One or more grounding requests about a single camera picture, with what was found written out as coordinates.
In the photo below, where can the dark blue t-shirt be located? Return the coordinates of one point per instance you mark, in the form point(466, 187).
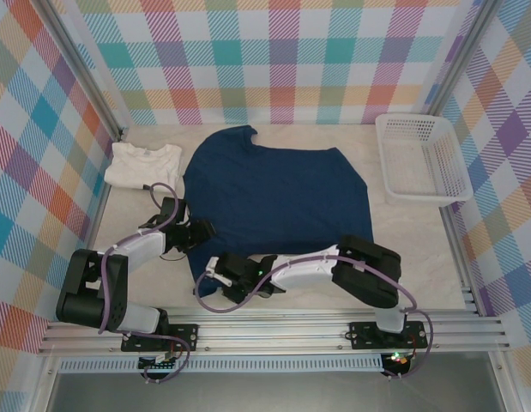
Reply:
point(273, 193)

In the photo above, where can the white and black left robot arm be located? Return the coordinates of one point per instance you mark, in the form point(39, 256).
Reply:
point(140, 249)

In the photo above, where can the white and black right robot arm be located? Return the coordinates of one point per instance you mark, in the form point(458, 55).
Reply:
point(303, 270)

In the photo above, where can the folded white t-shirt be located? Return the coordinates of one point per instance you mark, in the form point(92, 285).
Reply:
point(140, 167)

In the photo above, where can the small circuit board white connector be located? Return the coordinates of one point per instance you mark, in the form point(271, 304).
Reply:
point(158, 365)

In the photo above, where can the small circuit board coloured lights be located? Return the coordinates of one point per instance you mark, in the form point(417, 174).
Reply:
point(398, 359)

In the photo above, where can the white perforated plastic basket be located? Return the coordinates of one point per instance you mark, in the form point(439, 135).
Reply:
point(402, 124)

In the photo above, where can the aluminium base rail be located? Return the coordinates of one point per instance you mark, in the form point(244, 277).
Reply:
point(269, 330)

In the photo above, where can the aluminium table side rail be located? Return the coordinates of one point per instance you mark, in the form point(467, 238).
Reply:
point(456, 253)
point(91, 240)

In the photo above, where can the aluminium frame post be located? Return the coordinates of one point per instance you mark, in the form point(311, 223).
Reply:
point(85, 73)
point(458, 60)

